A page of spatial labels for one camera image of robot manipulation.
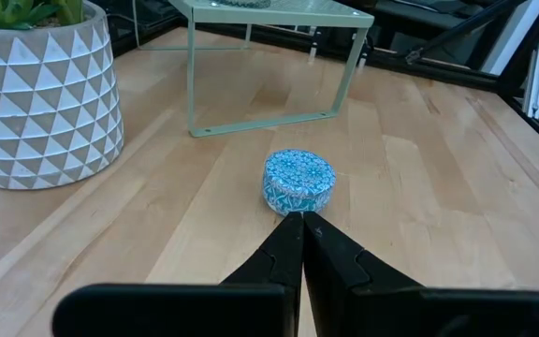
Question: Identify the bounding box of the succulent in triangle-pattern pot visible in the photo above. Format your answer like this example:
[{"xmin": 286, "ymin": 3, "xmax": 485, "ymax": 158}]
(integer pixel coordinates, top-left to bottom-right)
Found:
[{"xmin": 0, "ymin": 0, "xmax": 125, "ymax": 191}]

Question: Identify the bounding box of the green perforated metal shelf riser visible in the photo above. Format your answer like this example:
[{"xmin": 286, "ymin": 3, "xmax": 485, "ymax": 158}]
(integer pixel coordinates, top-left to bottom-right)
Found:
[{"xmin": 131, "ymin": 0, "xmax": 376, "ymax": 139}]

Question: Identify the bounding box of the blue patterned candle tin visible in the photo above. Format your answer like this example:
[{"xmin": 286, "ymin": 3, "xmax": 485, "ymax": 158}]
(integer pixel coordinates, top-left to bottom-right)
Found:
[{"xmin": 262, "ymin": 148, "xmax": 338, "ymax": 217}]

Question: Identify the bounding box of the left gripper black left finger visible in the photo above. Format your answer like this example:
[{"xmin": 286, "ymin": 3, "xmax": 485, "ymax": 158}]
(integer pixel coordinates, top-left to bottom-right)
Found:
[{"xmin": 51, "ymin": 211, "xmax": 305, "ymax": 337}]

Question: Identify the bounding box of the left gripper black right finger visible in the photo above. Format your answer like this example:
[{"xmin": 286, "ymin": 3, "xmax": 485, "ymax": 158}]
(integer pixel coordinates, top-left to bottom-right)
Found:
[{"xmin": 302, "ymin": 211, "xmax": 539, "ymax": 337}]

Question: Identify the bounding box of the silver aluminium corner bracket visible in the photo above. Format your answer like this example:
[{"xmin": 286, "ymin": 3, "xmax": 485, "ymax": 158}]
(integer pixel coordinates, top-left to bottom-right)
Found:
[{"xmin": 521, "ymin": 39, "xmax": 539, "ymax": 121}]

